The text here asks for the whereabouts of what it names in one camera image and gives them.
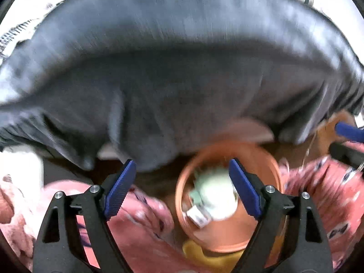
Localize blue white medicine box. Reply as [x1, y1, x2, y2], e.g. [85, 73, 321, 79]
[186, 205, 212, 229]

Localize orange plastic trash bin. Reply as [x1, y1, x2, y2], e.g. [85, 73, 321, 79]
[174, 141, 284, 253]

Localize pink patterned pajama legs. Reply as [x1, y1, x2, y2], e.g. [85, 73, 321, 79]
[1, 158, 363, 272]

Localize pale green white-capped bottle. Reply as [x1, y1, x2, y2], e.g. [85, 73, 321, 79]
[189, 167, 238, 221]

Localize yellow plastic stool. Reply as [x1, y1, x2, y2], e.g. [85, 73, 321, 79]
[182, 240, 244, 273]

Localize dark grey plush blanket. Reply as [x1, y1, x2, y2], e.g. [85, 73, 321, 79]
[1, 0, 363, 171]

